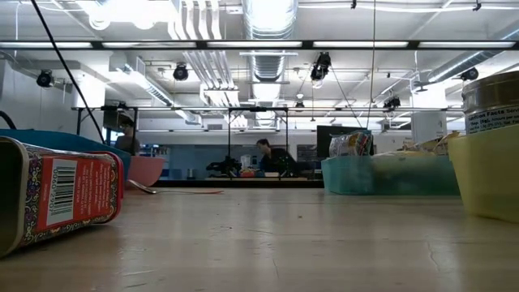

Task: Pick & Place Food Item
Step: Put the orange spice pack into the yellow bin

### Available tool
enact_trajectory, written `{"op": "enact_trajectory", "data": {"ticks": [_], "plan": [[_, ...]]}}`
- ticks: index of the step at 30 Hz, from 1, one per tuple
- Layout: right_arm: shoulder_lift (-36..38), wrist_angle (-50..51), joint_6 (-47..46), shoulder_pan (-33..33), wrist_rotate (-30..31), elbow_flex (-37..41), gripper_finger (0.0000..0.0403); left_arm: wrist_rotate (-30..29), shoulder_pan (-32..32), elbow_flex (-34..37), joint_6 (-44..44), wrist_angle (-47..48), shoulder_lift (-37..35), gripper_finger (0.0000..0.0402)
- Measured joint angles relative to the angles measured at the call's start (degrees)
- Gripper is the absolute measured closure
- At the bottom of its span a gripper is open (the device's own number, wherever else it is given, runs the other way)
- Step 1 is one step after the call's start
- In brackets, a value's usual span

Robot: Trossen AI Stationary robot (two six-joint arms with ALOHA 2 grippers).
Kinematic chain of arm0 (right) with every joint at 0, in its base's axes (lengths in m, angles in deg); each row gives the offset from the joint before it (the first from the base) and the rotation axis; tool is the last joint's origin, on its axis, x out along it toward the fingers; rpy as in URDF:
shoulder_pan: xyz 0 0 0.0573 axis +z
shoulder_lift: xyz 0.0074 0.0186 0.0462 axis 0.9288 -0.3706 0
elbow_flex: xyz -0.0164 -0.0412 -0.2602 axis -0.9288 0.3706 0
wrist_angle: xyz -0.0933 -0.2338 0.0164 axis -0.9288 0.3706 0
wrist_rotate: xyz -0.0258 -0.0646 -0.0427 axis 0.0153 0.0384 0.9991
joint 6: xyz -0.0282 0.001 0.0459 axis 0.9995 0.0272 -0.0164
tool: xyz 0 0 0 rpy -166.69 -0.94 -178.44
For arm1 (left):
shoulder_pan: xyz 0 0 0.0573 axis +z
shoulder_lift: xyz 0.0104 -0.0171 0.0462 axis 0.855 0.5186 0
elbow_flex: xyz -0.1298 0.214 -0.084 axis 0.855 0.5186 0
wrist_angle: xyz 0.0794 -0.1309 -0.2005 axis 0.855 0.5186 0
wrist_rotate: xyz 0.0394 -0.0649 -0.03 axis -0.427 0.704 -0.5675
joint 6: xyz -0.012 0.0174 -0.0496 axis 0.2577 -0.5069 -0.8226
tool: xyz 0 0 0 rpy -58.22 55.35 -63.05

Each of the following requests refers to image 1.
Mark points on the round metal spice tin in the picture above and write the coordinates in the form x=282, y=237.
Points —
x=490, y=97

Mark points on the background black robot arm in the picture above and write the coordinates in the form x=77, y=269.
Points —
x=225, y=166

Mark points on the person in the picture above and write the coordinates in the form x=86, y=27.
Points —
x=127, y=144
x=277, y=162

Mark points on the black monitor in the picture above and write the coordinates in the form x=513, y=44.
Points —
x=323, y=140

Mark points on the black beam with light strips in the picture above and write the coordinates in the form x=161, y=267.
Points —
x=308, y=44

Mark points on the pink bowl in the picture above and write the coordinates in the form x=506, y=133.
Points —
x=146, y=170

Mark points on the light green plastic tray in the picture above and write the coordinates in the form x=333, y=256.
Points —
x=385, y=176

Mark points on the white pillar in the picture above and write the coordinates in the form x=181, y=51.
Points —
x=430, y=127

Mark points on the patterned tin with red lid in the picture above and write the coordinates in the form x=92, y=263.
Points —
x=73, y=194

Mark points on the dark teal plastic tray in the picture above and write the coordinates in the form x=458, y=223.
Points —
x=61, y=140

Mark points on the yellow plastic tray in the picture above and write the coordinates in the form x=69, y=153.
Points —
x=486, y=174

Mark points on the black background rig frame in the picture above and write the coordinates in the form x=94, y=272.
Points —
x=229, y=125

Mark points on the black table frame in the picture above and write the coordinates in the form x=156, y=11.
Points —
x=243, y=183

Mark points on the silver ribbed ventilation duct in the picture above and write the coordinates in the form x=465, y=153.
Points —
x=267, y=65

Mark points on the hanging black camera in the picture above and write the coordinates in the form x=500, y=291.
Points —
x=44, y=78
x=321, y=65
x=392, y=102
x=470, y=74
x=180, y=73

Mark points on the smooth silver round duct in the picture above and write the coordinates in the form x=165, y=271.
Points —
x=458, y=65

